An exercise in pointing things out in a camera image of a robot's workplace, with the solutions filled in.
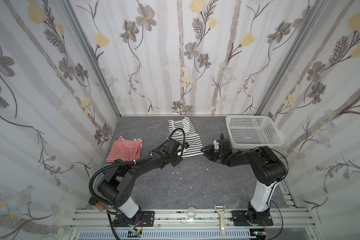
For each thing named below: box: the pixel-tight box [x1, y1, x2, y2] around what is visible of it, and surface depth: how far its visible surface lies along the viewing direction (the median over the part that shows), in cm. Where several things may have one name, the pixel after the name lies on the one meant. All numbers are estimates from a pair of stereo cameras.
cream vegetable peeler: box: [214, 205, 226, 237], surface depth 76 cm
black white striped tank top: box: [168, 117, 205, 160], surface depth 107 cm
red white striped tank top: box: [106, 136, 143, 163], surface depth 100 cm
